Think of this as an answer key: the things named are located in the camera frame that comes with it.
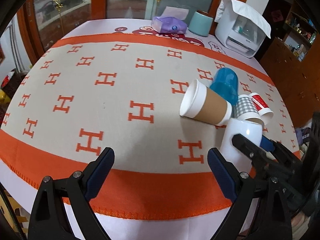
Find white cloth on appliance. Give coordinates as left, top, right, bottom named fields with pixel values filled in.
left=214, top=0, right=271, bottom=38

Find brown sleeve paper cup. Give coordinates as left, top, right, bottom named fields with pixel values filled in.
left=179, top=79, right=232, bottom=126

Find plain white cup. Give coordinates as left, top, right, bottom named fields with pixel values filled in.
left=220, top=118, right=263, bottom=173

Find grey checked paper cup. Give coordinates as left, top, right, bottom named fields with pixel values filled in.
left=233, top=94, right=264, bottom=126

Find wooden shelf with items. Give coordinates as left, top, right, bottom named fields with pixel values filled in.
left=284, top=2, right=318, bottom=62

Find purple tissue pack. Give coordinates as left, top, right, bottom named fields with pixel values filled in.
left=151, top=16, right=188, bottom=34

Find wooden glass cabinet doors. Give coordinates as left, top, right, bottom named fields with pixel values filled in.
left=16, top=0, right=258, bottom=66

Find red white paper cup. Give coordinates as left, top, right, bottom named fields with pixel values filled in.
left=249, top=93, right=274, bottom=125

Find teal canister brown lid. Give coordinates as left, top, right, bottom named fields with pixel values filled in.
left=188, top=10, right=213, bottom=37

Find white countertop appliance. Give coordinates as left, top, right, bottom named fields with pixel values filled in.
left=215, top=5, right=267, bottom=58

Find white printed tablecloth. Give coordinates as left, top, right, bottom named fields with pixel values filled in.
left=0, top=17, right=301, bottom=240

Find orange beige H blanket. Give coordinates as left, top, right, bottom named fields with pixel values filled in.
left=0, top=32, right=301, bottom=221

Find blue translucent plastic cup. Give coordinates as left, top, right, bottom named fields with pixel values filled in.
left=210, top=68, right=239, bottom=106

